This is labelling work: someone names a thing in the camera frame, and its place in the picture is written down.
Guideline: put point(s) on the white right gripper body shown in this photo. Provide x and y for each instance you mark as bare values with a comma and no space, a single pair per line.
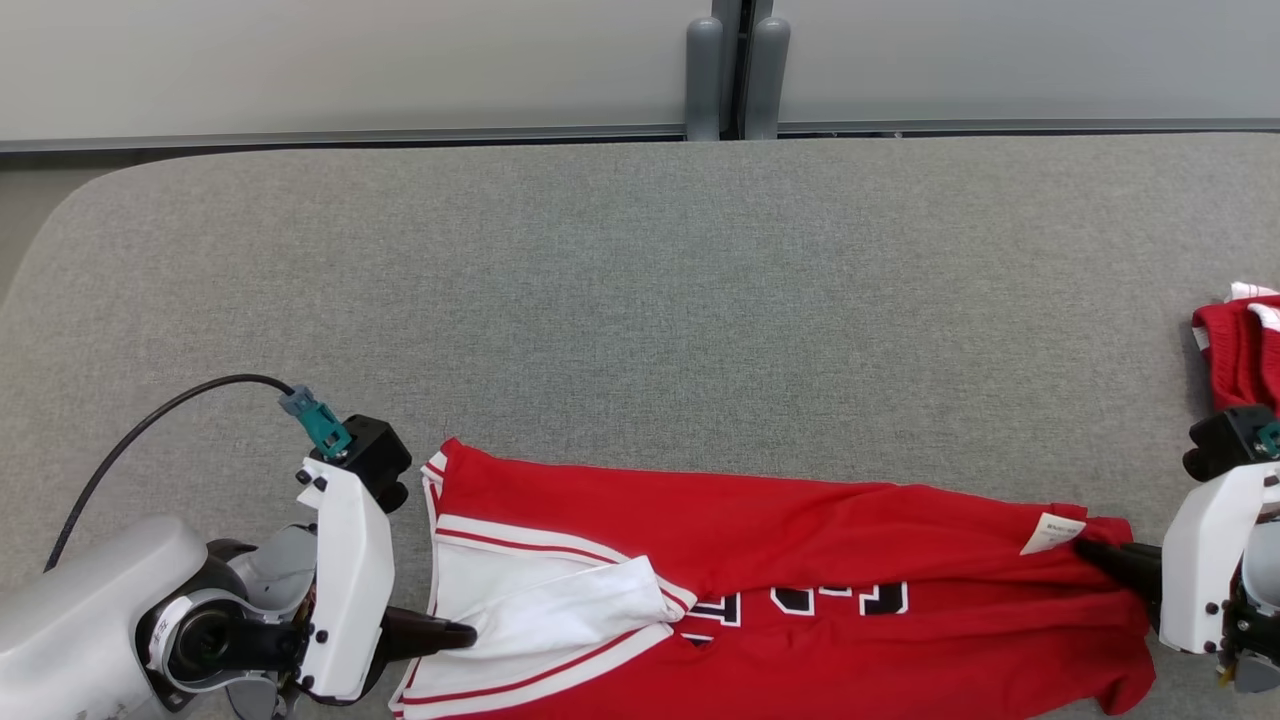
1200,560

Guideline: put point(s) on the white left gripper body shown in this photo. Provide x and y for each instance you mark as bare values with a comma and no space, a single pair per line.
350,580

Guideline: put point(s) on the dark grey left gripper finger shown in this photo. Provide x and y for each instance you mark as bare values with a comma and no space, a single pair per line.
430,635

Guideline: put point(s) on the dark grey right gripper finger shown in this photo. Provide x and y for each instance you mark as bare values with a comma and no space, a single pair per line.
1125,565

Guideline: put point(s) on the red jersey garment white panels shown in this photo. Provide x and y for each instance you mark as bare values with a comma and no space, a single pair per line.
800,530

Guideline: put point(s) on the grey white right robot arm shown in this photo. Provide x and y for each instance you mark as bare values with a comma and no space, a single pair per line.
1262,600

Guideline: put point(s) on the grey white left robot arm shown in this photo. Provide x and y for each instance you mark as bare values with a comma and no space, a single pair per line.
90,610

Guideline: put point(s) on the red garment white stripes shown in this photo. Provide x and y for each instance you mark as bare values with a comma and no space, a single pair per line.
1240,350

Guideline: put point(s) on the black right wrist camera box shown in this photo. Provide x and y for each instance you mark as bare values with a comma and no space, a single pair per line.
1225,440

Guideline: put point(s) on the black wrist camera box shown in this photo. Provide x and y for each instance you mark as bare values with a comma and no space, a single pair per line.
375,455
1225,440

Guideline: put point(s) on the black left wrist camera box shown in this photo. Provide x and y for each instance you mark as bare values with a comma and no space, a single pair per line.
375,455

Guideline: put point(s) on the grey partition base rail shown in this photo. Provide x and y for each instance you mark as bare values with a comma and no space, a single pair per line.
350,138
1000,126

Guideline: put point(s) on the grey rounded partition post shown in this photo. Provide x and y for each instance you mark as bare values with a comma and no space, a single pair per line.
768,80
704,80

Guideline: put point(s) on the grey upright partition frame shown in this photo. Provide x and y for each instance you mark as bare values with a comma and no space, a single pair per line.
722,8

